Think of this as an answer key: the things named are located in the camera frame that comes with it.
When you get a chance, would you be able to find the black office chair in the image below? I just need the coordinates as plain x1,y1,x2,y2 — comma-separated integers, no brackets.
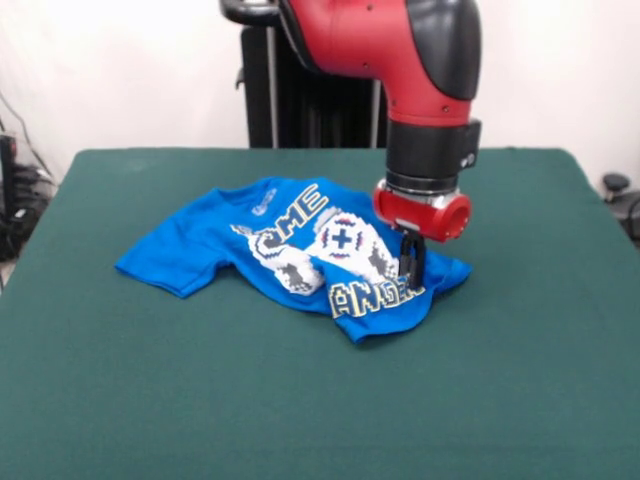
601,172,640,251

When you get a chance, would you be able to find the blue game controller print t-shirt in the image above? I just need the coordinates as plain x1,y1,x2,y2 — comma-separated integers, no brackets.
114,175,474,345

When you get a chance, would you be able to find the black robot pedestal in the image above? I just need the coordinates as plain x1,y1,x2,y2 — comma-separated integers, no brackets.
218,0,391,149

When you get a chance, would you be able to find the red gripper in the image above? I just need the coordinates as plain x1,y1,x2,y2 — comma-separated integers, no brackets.
372,179,473,290

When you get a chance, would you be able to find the black cable bundle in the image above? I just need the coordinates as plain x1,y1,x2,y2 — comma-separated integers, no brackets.
0,163,57,262

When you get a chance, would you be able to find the black computer box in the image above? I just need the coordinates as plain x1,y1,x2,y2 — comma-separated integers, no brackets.
0,132,19,221

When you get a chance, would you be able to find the dark green table cloth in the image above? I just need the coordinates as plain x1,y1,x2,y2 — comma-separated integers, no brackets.
0,147,640,480

